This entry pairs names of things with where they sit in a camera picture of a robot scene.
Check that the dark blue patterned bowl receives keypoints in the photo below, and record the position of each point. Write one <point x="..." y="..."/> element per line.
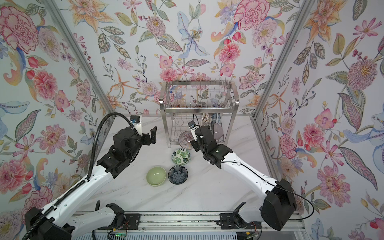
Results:
<point x="178" y="175"/>

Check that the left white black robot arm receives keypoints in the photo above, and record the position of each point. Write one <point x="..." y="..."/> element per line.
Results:
<point x="56" y="221"/>

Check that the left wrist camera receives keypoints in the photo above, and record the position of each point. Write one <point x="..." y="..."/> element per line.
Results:
<point x="136" y="121"/>

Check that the right aluminium frame post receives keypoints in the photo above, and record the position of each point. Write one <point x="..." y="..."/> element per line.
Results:
<point x="303" y="13"/>

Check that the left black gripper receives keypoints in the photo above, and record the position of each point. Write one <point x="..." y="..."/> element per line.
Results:
<point x="153" y="135"/>

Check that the blue-rimmed leaf bowl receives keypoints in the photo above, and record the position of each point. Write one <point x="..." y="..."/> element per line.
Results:
<point x="181" y="156"/>

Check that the aluminium frame post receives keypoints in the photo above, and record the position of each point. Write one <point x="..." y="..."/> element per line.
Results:
<point x="303" y="13"/>
<point x="64" y="29"/>

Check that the blue floral ceramic bowl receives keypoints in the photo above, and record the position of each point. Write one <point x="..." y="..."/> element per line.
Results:
<point x="216" y="118"/>

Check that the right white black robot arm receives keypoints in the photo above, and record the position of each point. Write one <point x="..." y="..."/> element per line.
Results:
<point x="276" y="202"/>

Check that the white red-patterned bowl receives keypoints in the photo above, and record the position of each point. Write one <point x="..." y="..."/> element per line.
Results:
<point x="206" y="119"/>

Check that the plain lilac ceramic bowl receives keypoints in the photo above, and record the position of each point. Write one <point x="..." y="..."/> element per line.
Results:
<point x="218" y="132"/>

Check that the steel two-tier dish rack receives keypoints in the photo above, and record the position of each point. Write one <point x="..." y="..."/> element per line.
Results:
<point x="181" y="99"/>

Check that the plain light green bowl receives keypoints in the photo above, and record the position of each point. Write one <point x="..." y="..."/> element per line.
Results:
<point x="156" y="176"/>

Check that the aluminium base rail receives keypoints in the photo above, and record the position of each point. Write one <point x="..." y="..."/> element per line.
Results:
<point x="215" y="221"/>

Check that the left aluminium frame post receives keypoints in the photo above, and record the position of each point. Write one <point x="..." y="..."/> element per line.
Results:
<point x="64" y="29"/>

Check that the purple striped bowl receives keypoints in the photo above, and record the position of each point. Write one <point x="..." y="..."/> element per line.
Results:
<point x="185" y="139"/>

